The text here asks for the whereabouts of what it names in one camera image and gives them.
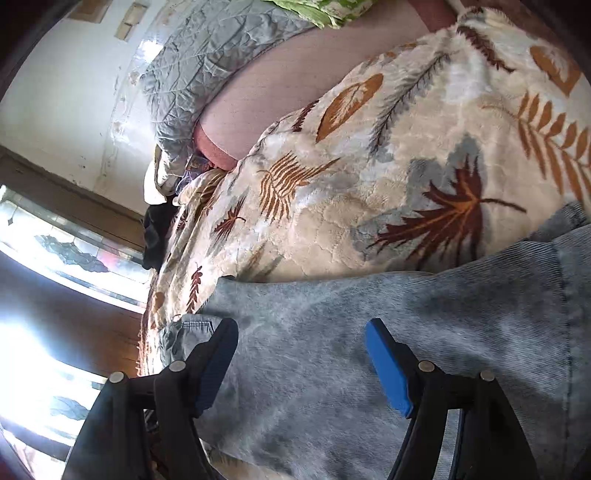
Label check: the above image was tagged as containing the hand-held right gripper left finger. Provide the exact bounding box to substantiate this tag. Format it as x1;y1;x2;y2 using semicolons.
62;318;239;480

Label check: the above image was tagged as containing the green printed cloth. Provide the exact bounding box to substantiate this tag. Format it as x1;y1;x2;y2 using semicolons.
263;0;376;31

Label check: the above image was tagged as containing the grey denim shirt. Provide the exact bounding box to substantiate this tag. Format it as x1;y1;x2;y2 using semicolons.
159;202;591;480

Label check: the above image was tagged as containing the leaf printed fleece blanket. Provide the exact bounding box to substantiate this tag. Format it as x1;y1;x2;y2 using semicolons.
136;7;591;374

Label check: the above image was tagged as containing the printed packet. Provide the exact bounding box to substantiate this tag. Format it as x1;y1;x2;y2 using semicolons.
184;154;212;180

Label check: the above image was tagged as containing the cream pillow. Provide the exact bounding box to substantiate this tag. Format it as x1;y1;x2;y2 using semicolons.
144;147;186;205

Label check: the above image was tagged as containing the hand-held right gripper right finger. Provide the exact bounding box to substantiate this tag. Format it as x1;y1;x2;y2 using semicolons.
365;318;548;480

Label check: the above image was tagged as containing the patterned glass window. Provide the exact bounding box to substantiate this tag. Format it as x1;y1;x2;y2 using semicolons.
0;185;154;462

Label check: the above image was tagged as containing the grey quilted blanket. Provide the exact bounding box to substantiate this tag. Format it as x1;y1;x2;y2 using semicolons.
139;0;324;172

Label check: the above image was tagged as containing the black cloth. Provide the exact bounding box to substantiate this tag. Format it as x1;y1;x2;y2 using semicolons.
141;202;180;271

